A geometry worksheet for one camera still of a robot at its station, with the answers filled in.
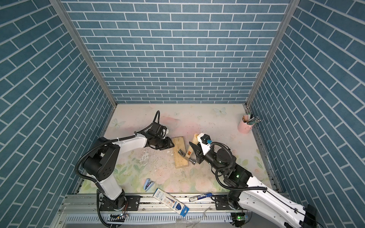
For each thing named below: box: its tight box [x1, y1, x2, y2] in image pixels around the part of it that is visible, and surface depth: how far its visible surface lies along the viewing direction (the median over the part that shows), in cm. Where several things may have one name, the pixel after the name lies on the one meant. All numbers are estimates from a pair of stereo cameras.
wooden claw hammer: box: [177, 133, 200, 165], surface depth 75 cm
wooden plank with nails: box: [171, 136, 189, 169], surface depth 90 cm
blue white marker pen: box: [188, 192, 213, 202], surface depth 77 cm
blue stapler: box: [143, 178, 155, 192], surface depth 80 cm
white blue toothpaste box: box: [153, 188, 190, 218], surface depth 74 cm
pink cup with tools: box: [237, 113, 262, 134], surface depth 98 cm
